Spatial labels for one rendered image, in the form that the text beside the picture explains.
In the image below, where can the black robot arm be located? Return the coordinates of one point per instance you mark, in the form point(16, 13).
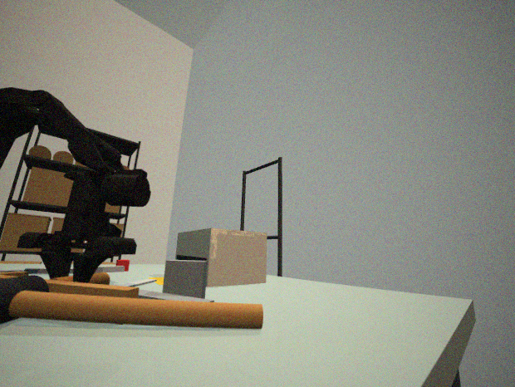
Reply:
point(19, 113)

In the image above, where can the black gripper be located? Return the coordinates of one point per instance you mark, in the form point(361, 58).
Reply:
point(82, 223)

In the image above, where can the red cube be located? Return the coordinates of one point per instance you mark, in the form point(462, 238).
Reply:
point(125, 263)

